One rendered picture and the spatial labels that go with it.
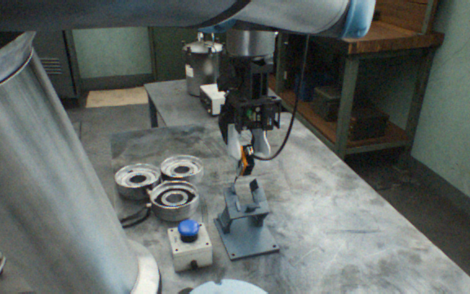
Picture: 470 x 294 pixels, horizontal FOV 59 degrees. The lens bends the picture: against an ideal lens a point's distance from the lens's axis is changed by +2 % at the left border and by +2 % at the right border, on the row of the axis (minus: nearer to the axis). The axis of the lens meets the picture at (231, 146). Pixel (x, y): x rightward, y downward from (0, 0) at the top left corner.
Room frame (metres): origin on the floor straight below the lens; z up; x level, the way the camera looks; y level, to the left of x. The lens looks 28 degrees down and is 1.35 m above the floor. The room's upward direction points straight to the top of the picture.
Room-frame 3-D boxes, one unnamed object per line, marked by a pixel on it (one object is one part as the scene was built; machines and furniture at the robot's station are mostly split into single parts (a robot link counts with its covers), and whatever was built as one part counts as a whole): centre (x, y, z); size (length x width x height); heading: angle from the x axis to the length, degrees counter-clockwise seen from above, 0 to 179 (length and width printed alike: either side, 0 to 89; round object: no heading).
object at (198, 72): (1.75, 0.09, 0.83); 0.41 x 0.19 x 0.30; 20
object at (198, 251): (0.59, 0.08, 0.82); 0.08 x 0.07 x 0.05; 16
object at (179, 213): (0.75, 0.13, 0.82); 0.10 x 0.10 x 0.04
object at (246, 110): (0.64, -0.03, 1.12); 0.09 x 0.08 x 0.12; 17
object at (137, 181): (0.83, 0.22, 0.82); 0.10 x 0.10 x 0.04
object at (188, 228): (0.60, 0.08, 0.85); 0.04 x 0.04 x 0.05
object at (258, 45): (0.65, -0.03, 1.20); 0.08 x 0.08 x 0.05
